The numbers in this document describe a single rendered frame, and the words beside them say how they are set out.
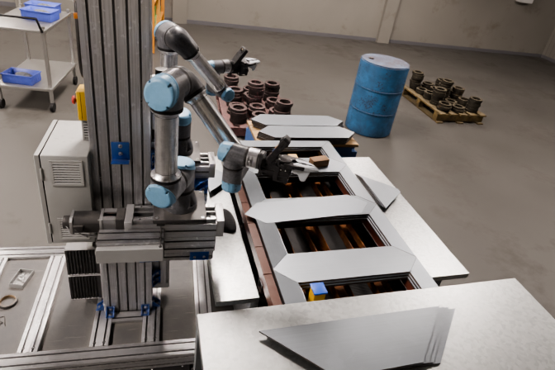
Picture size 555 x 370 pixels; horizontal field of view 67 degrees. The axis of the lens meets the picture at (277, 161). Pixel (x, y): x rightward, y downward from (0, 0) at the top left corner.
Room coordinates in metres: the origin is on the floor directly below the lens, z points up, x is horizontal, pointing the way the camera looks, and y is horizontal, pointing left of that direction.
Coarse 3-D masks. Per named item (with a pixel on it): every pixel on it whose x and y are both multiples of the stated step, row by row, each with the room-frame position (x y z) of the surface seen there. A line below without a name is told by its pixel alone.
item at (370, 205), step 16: (256, 176) 2.17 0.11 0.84; (320, 176) 2.31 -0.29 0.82; (336, 176) 2.35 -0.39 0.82; (352, 192) 2.16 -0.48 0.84; (368, 208) 2.00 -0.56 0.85; (256, 224) 1.72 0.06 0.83; (288, 224) 1.78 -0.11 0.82; (384, 240) 1.75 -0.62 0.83; (272, 272) 1.40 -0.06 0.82; (304, 288) 1.34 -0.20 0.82; (416, 288) 1.45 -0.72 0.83
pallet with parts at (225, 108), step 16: (224, 80) 5.23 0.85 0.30; (256, 80) 4.95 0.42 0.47; (272, 80) 5.25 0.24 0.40; (240, 96) 4.78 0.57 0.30; (256, 96) 4.79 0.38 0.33; (272, 96) 5.07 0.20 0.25; (224, 112) 4.55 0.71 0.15; (240, 112) 4.28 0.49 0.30; (256, 112) 4.48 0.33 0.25; (272, 112) 4.65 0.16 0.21; (288, 112) 4.44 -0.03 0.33; (240, 128) 4.22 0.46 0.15
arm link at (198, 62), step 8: (168, 32) 1.98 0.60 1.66; (176, 32) 1.98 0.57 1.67; (184, 32) 2.00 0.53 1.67; (168, 40) 1.97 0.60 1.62; (176, 40) 1.96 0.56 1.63; (184, 40) 1.97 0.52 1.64; (192, 40) 2.00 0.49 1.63; (176, 48) 1.96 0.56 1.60; (184, 48) 1.96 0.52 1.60; (192, 48) 1.98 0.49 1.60; (184, 56) 1.97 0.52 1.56; (192, 56) 1.98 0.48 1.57; (200, 56) 2.02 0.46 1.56; (192, 64) 2.01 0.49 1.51; (200, 64) 2.02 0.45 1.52; (208, 64) 2.06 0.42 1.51; (200, 72) 2.03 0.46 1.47; (208, 72) 2.05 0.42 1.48; (208, 80) 2.06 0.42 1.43; (216, 80) 2.08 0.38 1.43; (216, 88) 2.09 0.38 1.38; (224, 88) 2.12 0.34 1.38; (224, 96) 2.10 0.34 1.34; (232, 96) 2.13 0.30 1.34
